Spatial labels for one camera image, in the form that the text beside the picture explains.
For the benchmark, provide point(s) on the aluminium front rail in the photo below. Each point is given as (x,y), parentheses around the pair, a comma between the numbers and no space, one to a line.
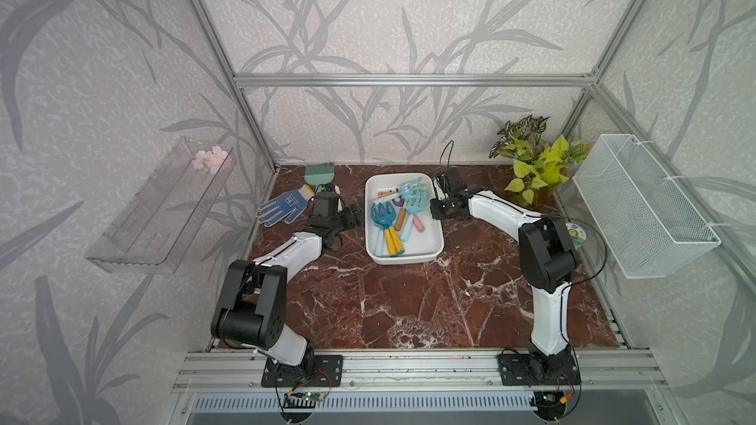
(433,370)

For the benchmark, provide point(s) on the white wire mesh basket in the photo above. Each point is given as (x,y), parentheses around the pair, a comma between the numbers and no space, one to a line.
(651,226)

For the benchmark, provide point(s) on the light blue fork white handle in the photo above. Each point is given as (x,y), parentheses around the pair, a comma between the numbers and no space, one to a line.
(411,189)

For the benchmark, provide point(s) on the light blue rake white handle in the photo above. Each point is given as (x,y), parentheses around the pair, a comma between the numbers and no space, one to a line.
(403,239)

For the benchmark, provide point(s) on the blue dotted work glove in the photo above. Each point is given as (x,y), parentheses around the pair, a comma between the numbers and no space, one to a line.
(287,207)

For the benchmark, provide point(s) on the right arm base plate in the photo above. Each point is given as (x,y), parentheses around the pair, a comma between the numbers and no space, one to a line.
(535,370)

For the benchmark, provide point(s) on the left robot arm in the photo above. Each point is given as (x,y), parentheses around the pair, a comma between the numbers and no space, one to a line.
(250,311)

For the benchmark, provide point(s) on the dark blue fork yellow handle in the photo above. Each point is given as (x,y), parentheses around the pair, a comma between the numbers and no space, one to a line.
(380,243)

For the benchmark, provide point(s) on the clear acrylic wall shelf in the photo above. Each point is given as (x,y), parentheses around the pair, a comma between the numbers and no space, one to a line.
(157,227)

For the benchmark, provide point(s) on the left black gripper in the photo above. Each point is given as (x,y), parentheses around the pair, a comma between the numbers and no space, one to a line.
(352,216)

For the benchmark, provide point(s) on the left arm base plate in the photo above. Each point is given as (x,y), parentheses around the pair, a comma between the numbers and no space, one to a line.
(318,370)

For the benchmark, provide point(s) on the dark blue rake yellow handle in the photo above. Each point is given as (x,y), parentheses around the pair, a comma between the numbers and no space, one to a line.
(394,240)

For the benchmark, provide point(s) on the small green labelled jar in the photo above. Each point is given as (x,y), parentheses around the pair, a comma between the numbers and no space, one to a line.
(577,234)

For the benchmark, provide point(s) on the purple rake pink handle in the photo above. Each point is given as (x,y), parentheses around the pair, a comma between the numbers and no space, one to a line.
(413,208)

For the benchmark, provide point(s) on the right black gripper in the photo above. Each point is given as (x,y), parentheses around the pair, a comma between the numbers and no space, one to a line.
(434,210)

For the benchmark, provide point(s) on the pink artificial flowers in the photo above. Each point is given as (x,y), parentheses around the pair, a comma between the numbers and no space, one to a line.
(211,160)

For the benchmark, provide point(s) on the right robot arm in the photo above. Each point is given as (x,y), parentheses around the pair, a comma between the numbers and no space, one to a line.
(549,263)

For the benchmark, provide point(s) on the white plastic storage box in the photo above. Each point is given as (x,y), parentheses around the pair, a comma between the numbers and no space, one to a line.
(421,247)

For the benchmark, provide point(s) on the potted green plant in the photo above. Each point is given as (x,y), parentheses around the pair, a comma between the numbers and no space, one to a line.
(538,167)

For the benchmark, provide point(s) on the green rake wooden handle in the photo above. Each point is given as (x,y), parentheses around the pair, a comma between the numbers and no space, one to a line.
(394,196)

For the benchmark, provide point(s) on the mint green hand brush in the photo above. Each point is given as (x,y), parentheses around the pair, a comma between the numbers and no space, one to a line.
(318,176)

